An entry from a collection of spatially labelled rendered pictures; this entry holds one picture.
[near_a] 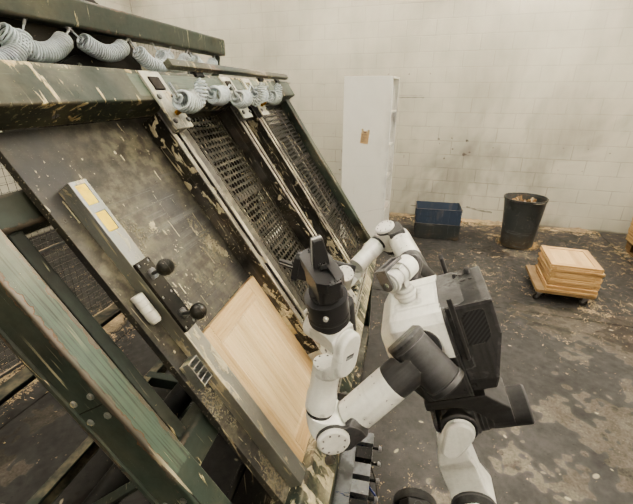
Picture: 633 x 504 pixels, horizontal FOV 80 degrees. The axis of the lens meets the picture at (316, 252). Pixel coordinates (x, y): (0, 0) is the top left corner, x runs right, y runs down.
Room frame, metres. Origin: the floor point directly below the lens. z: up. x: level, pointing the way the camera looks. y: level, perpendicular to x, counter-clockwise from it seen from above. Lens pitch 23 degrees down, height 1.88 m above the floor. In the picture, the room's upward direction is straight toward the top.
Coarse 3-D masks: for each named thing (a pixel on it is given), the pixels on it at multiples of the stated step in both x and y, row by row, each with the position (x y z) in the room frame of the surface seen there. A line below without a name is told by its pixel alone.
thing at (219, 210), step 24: (144, 72) 1.25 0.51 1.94; (192, 72) 1.23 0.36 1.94; (168, 96) 1.28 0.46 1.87; (168, 120) 1.23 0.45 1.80; (168, 144) 1.23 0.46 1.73; (192, 168) 1.22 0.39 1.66; (192, 192) 1.22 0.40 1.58; (216, 192) 1.23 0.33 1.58; (216, 216) 1.20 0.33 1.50; (240, 240) 1.18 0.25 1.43; (264, 264) 1.18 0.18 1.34; (264, 288) 1.17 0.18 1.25; (288, 312) 1.15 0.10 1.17; (312, 360) 1.13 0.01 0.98
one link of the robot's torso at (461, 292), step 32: (416, 288) 0.99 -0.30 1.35; (448, 288) 0.92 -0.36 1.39; (480, 288) 0.87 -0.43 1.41; (384, 320) 0.91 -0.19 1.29; (416, 320) 0.83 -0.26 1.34; (448, 320) 0.83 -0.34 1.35; (480, 320) 0.81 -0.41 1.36; (448, 352) 0.79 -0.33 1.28; (480, 352) 0.81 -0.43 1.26; (480, 384) 0.81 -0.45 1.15
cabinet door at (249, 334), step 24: (240, 288) 1.09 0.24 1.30; (240, 312) 1.00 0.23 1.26; (264, 312) 1.10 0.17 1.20; (216, 336) 0.86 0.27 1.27; (240, 336) 0.93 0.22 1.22; (264, 336) 1.02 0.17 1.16; (288, 336) 1.11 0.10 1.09; (240, 360) 0.87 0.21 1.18; (264, 360) 0.94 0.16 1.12; (288, 360) 1.03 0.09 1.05; (264, 384) 0.88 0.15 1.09; (288, 384) 0.96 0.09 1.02; (264, 408) 0.81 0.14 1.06; (288, 408) 0.89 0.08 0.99; (288, 432) 0.82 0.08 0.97
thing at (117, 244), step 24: (72, 192) 0.81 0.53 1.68; (96, 216) 0.81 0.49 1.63; (96, 240) 0.81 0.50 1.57; (120, 240) 0.81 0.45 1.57; (120, 264) 0.79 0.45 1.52; (144, 288) 0.78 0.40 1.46; (192, 336) 0.78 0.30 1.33; (216, 360) 0.78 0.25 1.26; (216, 384) 0.75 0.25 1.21; (240, 384) 0.78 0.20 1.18; (240, 408) 0.74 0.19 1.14; (264, 432) 0.73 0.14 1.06; (288, 456) 0.74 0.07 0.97; (288, 480) 0.71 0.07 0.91
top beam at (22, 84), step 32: (0, 64) 0.82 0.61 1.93; (32, 64) 0.89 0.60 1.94; (64, 64) 0.98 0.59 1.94; (0, 96) 0.77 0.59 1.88; (32, 96) 0.83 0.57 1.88; (64, 96) 0.91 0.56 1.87; (96, 96) 1.00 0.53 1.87; (128, 96) 1.11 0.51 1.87; (288, 96) 2.60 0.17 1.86; (0, 128) 0.81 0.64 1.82
